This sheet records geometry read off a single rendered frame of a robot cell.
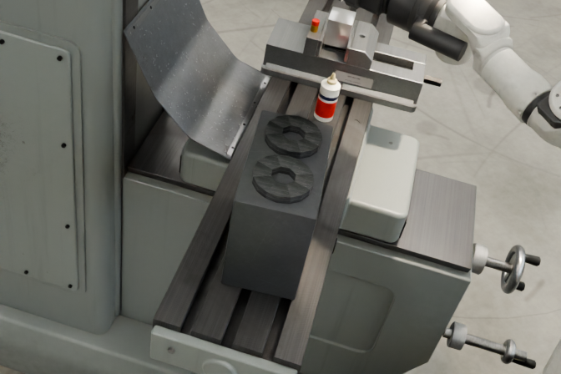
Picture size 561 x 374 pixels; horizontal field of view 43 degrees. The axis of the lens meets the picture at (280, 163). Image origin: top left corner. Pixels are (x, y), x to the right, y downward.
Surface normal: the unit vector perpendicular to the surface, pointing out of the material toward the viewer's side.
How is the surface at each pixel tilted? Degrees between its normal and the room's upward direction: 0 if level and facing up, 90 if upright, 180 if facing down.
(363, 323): 90
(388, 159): 0
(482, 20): 15
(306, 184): 0
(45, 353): 63
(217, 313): 0
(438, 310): 90
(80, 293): 88
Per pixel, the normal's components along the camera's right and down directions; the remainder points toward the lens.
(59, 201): -0.25, 0.60
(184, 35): 0.92, -0.10
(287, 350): 0.15, -0.73
